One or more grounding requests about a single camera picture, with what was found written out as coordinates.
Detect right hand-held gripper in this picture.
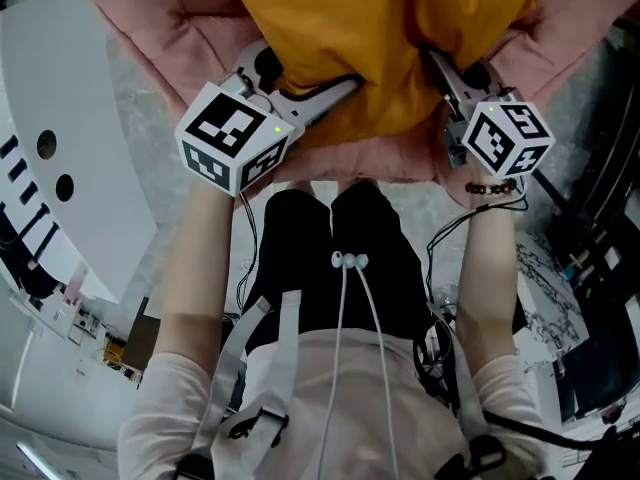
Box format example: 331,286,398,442
427,47,557,180

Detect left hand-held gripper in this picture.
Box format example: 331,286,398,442
174,37,362,198

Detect yellow pillow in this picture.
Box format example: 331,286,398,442
219,0,554,145

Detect pink cushioned seat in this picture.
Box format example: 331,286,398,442
67,0,640,209

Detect person's right forearm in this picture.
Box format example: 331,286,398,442
455,170,522,369

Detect person's left forearm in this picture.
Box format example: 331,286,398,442
158,181,251,369

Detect person's legs in black trousers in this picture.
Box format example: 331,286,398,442
243,179,435,354

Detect black equipment rack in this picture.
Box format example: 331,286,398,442
529,15,640,424

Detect marble pattern side table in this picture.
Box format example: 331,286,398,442
513,229,589,372

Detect white panel with round holes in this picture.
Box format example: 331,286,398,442
0,0,159,305

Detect person's white shirt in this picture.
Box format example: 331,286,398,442
116,326,551,480

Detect beaded bracelet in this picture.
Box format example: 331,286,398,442
463,179,517,197

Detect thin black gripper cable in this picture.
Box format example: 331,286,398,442
423,177,530,319
234,191,262,315

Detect white wired earphones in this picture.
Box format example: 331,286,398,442
317,249,401,480

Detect white harness strap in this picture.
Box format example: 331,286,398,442
192,288,303,469
424,301,494,452

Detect thick black cable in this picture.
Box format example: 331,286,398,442
412,317,640,469

